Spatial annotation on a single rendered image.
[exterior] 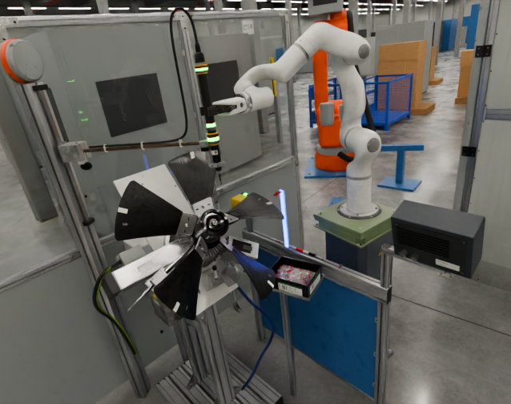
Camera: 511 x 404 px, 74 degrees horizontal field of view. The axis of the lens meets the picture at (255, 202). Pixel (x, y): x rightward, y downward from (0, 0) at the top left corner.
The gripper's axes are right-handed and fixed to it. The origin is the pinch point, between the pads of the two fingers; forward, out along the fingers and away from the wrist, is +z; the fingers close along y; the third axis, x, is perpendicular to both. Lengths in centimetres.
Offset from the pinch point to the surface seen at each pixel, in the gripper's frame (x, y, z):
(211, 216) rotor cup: -38.8, -3.4, 9.5
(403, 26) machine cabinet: 39, 378, -997
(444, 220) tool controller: -39, -73, -33
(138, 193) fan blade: -24.6, 10.5, 29.4
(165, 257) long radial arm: -52, 7, 27
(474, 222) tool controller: -38, -81, -35
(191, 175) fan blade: -27.0, 15.3, 3.6
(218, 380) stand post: -134, 8, 16
